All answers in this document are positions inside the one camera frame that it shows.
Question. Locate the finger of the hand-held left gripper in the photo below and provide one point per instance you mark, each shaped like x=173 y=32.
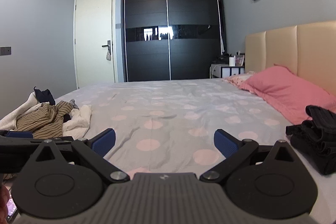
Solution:
x=18 y=134

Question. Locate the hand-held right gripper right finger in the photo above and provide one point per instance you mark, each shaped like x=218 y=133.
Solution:
x=225 y=145

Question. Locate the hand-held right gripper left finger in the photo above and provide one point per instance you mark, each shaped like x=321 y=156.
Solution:
x=106 y=142

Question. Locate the light grey fleece sweater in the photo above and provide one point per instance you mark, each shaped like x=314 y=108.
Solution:
x=15 y=113

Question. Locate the person's left hand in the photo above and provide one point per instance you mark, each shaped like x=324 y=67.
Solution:
x=3 y=203

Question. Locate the brown striped garment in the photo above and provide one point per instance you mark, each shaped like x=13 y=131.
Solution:
x=42 y=119

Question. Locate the dark navy garment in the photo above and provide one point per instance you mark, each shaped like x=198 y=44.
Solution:
x=45 y=96

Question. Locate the small grey garment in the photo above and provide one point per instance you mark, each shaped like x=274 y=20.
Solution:
x=73 y=103

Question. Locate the black smartphone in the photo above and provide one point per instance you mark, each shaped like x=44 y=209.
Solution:
x=11 y=209

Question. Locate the bed with polka dot sheet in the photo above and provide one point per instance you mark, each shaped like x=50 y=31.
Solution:
x=170 y=108

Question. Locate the pink patterned pillow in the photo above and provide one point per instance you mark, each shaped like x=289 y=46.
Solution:
x=236 y=79

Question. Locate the white nightstand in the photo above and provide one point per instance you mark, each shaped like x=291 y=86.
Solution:
x=231 y=71

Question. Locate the small hanging pouch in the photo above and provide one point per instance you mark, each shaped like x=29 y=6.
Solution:
x=108 y=54

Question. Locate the black folded garment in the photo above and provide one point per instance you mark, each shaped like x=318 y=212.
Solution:
x=315 y=140

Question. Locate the white door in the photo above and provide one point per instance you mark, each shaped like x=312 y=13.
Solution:
x=92 y=29

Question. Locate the beige padded headboard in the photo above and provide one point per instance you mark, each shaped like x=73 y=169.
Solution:
x=309 y=50

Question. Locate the black sliding wardrobe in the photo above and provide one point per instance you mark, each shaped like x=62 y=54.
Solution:
x=147 y=16

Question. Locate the photo frame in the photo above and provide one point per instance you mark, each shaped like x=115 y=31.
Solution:
x=239 y=60

